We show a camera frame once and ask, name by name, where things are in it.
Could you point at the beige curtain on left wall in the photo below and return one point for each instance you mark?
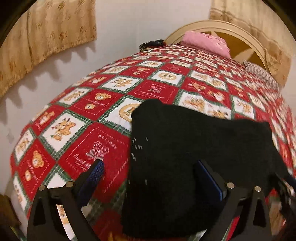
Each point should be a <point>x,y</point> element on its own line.
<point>46,28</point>

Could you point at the red teddy patchwork bedspread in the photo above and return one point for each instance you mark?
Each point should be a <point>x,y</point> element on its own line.
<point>70,165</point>

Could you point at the cream wooden headboard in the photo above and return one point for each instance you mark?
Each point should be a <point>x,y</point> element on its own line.
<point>242,45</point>

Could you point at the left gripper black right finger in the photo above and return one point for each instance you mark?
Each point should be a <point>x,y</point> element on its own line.
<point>244,212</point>

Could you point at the striped grey pillow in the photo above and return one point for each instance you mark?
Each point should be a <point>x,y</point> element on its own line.
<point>261,74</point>

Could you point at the brown wooden furniture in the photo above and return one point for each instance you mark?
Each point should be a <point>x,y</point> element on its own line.
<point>8,214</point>

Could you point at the black pants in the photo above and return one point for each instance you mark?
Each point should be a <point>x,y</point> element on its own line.
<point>168,194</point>

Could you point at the pink folded blanket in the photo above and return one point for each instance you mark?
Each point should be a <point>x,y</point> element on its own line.
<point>207,42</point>

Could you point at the black object beside bed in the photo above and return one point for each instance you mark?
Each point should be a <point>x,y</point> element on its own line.
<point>151,45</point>

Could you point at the beige curtain behind headboard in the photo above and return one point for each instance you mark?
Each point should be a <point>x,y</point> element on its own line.
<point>265,25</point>

